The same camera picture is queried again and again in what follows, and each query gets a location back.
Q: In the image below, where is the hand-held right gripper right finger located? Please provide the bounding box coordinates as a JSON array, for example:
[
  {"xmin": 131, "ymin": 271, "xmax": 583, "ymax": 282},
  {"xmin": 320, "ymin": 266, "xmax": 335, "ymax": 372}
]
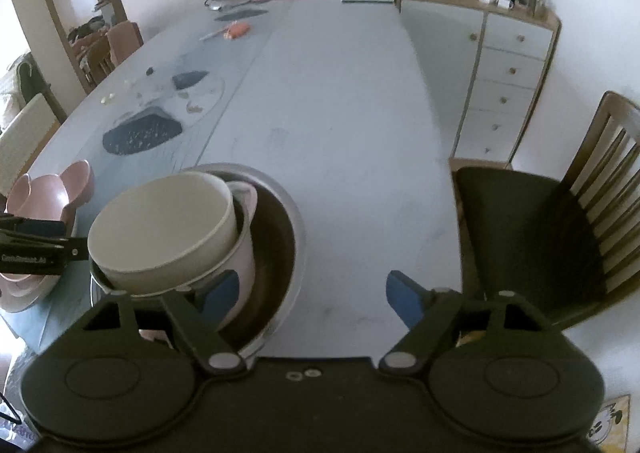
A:
[{"xmin": 379, "ymin": 270, "xmax": 556, "ymax": 376}]

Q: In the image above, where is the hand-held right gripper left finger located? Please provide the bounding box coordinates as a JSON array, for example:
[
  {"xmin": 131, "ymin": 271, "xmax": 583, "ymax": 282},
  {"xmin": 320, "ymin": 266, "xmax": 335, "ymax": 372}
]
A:
[{"xmin": 82, "ymin": 269, "xmax": 251, "ymax": 376}]

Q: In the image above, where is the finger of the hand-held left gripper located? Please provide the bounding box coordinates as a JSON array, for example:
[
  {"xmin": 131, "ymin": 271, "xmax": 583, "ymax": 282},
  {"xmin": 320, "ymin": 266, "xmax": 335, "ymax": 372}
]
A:
[
  {"xmin": 0, "ymin": 232, "xmax": 71, "ymax": 249},
  {"xmin": 0, "ymin": 214, "xmax": 67, "ymax": 235}
]

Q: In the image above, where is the pink steel-lined bowl with handle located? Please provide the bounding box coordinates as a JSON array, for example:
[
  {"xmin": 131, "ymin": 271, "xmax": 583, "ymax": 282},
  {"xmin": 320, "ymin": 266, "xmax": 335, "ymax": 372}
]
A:
[{"xmin": 90, "ymin": 180, "xmax": 258, "ymax": 334}]

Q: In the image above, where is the pink bear-shaped plate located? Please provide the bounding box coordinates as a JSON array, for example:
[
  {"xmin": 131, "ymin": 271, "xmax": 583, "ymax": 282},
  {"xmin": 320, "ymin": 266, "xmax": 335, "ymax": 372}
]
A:
[{"xmin": 0, "ymin": 159, "xmax": 96, "ymax": 299}]

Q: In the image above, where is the large white plate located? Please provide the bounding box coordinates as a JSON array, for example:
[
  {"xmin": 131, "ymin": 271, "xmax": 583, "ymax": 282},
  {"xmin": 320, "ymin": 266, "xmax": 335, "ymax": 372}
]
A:
[{"xmin": 0, "ymin": 278, "xmax": 65, "ymax": 315}]

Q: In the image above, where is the large stainless steel bowl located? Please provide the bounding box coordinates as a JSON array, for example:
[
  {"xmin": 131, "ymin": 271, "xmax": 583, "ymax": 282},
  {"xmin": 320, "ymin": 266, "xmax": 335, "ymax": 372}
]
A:
[{"xmin": 90, "ymin": 163, "xmax": 306, "ymax": 359}]

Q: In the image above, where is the cream ceramic bowl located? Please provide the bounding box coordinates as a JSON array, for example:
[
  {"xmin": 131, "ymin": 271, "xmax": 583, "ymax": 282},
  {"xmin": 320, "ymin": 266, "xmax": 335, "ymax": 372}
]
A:
[{"xmin": 87, "ymin": 172, "xmax": 236, "ymax": 295}]

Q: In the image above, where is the white covered sofa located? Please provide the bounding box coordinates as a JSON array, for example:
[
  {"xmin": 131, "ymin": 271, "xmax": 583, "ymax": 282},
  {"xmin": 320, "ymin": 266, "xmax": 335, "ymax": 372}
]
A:
[{"xmin": 0, "ymin": 93, "xmax": 63, "ymax": 184}]

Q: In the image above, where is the wooden slat-back chair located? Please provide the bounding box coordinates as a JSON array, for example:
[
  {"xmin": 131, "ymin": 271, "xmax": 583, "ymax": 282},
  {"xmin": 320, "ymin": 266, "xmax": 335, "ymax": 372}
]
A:
[{"xmin": 451, "ymin": 92, "xmax": 640, "ymax": 334}]

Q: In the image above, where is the wooden chair with towel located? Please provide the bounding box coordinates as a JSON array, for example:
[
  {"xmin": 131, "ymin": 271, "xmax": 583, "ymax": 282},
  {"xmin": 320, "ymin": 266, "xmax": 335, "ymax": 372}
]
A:
[{"xmin": 70, "ymin": 22, "xmax": 146, "ymax": 88}]

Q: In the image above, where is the pink towel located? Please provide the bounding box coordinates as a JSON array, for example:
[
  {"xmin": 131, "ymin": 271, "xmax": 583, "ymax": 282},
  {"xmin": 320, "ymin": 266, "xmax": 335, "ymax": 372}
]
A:
[{"xmin": 107, "ymin": 22, "xmax": 146, "ymax": 68}]

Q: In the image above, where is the cartoon printed floor mat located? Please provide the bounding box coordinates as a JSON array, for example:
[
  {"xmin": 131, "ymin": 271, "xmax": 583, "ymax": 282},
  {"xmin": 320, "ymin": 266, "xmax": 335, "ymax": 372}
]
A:
[{"xmin": 590, "ymin": 393, "xmax": 632, "ymax": 453}]

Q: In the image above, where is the white drawer cabinet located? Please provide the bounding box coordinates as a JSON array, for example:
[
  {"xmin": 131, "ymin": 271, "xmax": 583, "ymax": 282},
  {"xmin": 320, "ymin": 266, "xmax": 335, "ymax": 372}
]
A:
[{"xmin": 395, "ymin": 0, "xmax": 562, "ymax": 168}]

